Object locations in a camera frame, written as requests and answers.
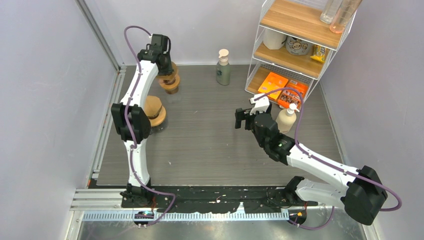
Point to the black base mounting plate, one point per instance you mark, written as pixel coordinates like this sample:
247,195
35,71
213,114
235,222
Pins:
212,199

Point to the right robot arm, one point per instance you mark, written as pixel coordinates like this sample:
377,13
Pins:
358,191

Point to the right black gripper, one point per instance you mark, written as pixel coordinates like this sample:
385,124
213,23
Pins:
241,115

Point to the small glass with wood band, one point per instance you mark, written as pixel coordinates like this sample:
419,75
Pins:
173,91

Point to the aluminium frame rail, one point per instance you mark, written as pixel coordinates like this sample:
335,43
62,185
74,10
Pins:
91,12

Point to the cream pump bottle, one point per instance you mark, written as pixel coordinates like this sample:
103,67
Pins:
286,118

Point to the orange box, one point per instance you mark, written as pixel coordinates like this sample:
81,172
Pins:
272,82

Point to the glass carafe server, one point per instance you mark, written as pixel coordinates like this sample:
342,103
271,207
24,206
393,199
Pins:
158,128

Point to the small wooden ring holder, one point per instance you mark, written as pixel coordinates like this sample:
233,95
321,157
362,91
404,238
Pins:
172,86

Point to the white wire wooden shelf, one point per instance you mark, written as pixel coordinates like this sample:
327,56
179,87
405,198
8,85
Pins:
300,20

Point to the yellow snack bag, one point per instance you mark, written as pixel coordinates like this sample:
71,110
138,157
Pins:
319,54

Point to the green pump bottle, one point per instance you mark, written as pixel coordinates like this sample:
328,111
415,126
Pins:
223,68

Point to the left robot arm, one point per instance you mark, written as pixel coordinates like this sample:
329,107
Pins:
132,123

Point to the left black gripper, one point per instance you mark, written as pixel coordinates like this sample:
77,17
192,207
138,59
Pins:
169,70

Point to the white paper roll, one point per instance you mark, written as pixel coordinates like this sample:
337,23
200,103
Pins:
273,40

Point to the orange snack packet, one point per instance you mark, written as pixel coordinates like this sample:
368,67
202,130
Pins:
288,97

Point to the clear glass bottle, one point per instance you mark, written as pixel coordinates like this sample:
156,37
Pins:
329,11

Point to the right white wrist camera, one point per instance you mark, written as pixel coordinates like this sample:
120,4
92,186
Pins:
260,104

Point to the cartoon printed tin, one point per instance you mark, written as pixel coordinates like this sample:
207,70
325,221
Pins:
297,46

